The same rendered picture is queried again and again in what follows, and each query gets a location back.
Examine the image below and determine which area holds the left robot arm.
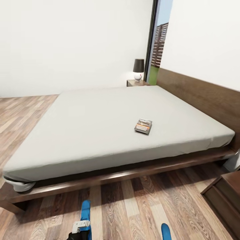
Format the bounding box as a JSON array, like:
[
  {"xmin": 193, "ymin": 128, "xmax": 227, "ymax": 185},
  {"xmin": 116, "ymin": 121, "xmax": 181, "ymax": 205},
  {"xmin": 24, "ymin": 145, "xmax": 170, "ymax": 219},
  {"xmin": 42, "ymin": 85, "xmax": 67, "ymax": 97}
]
[{"xmin": 67, "ymin": 220, "xmax": 91, "ymax": 240}]

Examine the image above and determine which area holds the sandal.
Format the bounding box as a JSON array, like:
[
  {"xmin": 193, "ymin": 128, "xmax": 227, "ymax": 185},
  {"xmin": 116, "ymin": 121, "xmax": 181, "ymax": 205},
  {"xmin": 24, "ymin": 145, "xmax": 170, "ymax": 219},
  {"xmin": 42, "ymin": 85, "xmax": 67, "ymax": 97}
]
[
  {"xmin": 79, "ymin": 200, "xmax": 92, "ymax": 240},
  {"xmin": 161, "ymin": 223, "xmax": 172, "ymax": 240}
]

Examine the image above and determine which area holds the hardback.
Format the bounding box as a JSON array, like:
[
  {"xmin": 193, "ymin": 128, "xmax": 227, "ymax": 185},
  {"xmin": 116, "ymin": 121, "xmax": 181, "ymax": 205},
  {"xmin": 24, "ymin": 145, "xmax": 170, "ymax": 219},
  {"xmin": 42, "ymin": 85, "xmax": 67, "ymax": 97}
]
[{"xmin": 134, "ymin": 118, "xmax": 152, "ymax": 134}]

